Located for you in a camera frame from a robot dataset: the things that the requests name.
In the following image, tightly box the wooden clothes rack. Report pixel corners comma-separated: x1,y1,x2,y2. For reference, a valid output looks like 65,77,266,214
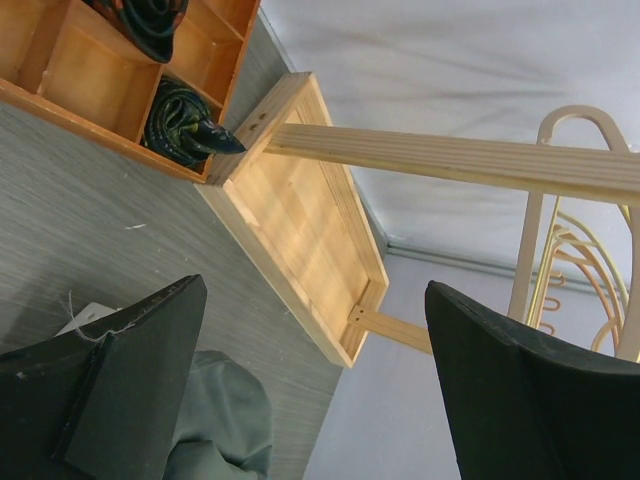
199,73,639,368

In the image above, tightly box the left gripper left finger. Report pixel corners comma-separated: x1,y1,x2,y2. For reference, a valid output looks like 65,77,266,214
1,275,207,479

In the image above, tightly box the grey t shirt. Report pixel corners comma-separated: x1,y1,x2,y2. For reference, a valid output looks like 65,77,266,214
163,350,273,479

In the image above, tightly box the wooden hanger beige shirt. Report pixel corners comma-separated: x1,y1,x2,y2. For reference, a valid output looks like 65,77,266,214
544,209,632,357

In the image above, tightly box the wooden hanger blue shirt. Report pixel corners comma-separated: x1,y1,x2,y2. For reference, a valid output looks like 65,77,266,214
523,194,632,326

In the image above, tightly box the wooden hanger with metal hook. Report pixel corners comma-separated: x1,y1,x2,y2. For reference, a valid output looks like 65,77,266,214
528,243,628,354

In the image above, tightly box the brown wooden compartment tray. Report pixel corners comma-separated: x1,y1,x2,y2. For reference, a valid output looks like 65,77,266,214
1,1,260,183

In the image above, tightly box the white plastic basket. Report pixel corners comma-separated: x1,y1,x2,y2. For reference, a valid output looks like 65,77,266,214
57,302,119,336

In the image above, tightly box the wooden hanger grey shirt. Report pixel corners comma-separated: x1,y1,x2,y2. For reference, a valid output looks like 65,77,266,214
506,103,640,361

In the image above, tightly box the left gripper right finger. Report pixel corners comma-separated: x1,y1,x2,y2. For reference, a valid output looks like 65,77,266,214
425,281,639,479

